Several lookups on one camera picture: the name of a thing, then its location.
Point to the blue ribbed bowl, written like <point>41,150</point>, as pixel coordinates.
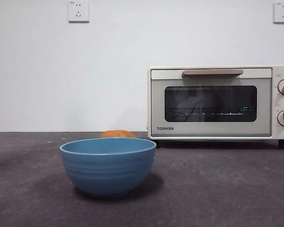
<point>109,170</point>

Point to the dark oven foot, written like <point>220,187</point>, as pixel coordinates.
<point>282,144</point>
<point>157,144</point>

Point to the cream Toshiba toaster oven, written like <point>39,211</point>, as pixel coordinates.
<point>274,132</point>

